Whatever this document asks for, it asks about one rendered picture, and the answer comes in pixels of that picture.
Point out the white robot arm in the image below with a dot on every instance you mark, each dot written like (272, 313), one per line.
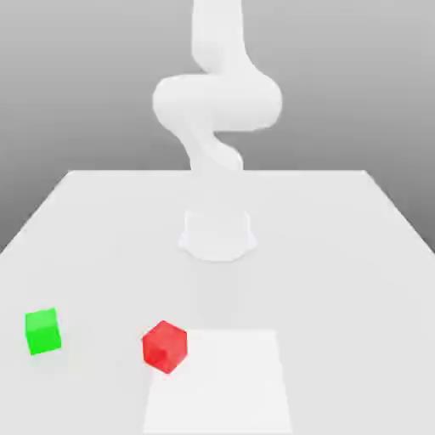
(217, 102)

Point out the small red cube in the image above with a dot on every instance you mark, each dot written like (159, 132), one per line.
(165, 346)

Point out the small green cube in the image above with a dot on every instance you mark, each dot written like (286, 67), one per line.
(43, 331)

